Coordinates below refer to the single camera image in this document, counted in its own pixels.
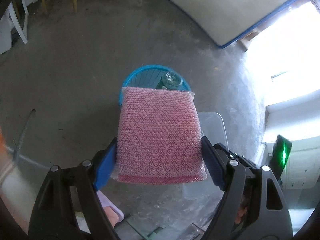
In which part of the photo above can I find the clear plastic container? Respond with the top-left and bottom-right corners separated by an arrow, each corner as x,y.
182,112 -> 228,200

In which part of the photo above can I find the pink scrubbing sponge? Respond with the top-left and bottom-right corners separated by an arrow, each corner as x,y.
112,87 -> 207,185

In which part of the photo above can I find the green plastic bottle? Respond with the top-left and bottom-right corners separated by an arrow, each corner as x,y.
156,71 -> 183,90

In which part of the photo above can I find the person's right hand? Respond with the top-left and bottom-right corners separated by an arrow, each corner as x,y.
235,195 -> 248,224

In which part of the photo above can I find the blue waste basket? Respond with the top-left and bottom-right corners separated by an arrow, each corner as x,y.
121,64 -> 191,91

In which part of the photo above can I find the white mattress blue edge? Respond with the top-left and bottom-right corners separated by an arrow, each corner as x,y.
170,0 -> 296,48

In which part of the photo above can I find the white side table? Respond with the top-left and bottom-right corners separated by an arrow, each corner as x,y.
0,0 -> 29,54

